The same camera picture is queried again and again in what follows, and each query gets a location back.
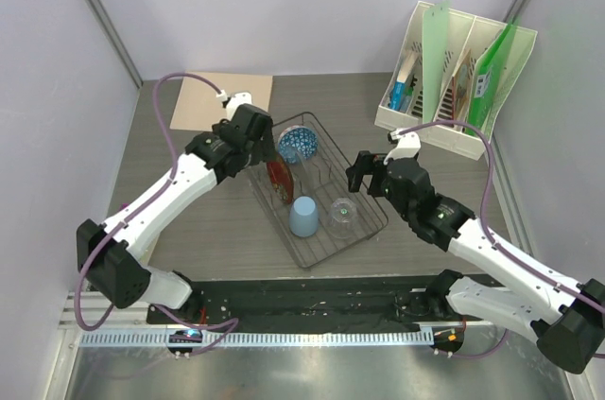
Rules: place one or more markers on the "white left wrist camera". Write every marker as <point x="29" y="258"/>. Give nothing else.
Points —
<point x="231" y="102"/>

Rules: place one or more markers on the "brown picture book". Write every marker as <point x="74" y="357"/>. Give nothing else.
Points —
<point x="461" y="80"/>

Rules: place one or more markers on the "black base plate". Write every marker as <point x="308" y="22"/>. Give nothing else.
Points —
<point x="319" y="305"/>

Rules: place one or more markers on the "white file organizer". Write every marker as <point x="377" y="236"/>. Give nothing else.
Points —
<point x="448" y="59"/>

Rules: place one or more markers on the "red floral plate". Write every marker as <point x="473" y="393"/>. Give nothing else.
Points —
<point x="281" y="179"/>

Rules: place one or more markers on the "blue book in organizer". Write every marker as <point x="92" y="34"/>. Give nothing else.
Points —
<point x="400" y="94"/>

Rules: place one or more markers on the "clear glass cup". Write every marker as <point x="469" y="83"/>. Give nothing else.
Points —
<point x="342" y="218"/>

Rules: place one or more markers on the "light green folder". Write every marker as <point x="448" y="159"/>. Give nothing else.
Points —
<point x="434" y="41"/>

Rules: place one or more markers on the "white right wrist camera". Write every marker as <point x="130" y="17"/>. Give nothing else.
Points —
<point x="406" y="144"/>

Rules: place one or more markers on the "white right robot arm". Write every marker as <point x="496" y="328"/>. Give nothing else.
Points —
<point x="563" y="317"/>

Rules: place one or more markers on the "beige cutting board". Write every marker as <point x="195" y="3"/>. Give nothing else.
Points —
<point x="197" y="107"/>

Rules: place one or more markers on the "dark green folder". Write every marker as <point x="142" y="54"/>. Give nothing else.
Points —
<point x="488" y="72"/>

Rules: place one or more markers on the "light blue plastic cup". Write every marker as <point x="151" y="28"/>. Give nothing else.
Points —
<point x="303" y="217"/>

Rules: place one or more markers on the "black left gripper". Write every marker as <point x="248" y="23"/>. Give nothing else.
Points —
<point x="265" y="151"/>

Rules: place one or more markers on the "blue patterned bowl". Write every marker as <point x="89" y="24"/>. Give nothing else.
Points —
<point x="297" y="142"/>

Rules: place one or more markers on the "black wire dish rack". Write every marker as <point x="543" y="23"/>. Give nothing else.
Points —
<point x="313" y="166"/>

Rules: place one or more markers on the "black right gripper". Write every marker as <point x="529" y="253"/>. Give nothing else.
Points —
<point x="367" y="164"/>

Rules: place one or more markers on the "white slotted cable duct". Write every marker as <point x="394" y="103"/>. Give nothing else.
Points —
<point x="184" y="338"/>

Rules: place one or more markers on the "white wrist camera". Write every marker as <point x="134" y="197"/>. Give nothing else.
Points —
<point x="406" y="144"/>
<point x="231" y="102"/>

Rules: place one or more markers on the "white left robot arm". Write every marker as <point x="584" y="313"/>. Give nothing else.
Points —
<point x="110" y="253"/>

